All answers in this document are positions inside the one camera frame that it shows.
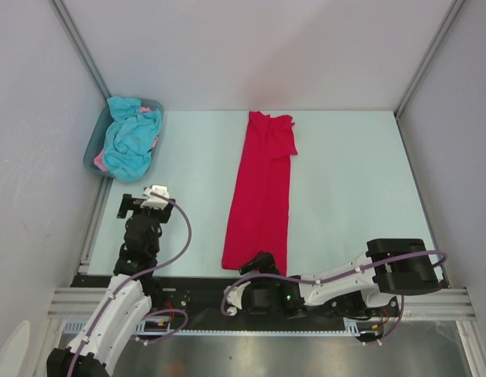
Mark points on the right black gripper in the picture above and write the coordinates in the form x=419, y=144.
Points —
x=258, y=263

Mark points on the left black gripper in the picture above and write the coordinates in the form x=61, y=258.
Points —
x=129, y=203

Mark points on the red t shirt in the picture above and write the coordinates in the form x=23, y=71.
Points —
x=259, y=213

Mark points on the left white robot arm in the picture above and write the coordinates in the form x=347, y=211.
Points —
x=95, y=350

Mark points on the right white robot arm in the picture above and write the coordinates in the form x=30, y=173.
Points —
x=388, y=268

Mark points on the cyan t shirt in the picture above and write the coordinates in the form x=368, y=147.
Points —
x=119, y=107

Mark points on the grey plastic bin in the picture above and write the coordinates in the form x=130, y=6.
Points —
x=96, y=141

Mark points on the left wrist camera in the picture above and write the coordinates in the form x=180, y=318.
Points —
x=155, y=197

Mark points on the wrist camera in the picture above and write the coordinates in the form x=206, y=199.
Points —
x=155, y=197
x=233, y=300

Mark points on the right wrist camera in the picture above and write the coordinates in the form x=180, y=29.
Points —
x=233, y=300

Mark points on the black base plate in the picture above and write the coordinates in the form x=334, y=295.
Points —
x=201, y=299

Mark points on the aluminium frame rail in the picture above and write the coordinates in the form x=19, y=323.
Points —
x=444, y=305

